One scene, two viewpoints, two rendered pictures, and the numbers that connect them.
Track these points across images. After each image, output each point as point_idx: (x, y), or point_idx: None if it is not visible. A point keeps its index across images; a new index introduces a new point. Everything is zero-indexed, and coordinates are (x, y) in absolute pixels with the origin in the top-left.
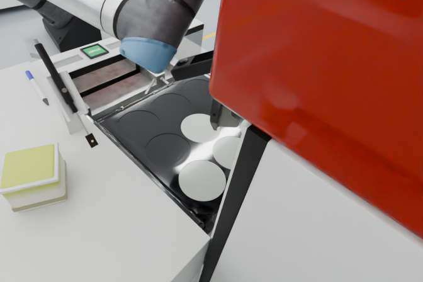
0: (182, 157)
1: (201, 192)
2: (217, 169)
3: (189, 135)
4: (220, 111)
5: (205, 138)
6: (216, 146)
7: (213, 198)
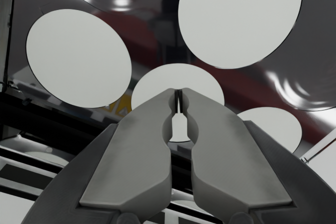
0: None
1: (50, 72)
2: (118, 87)
3: None
4: (194, 144)
5: (197, 38)
6: (181, 71)
7: (53, 93)
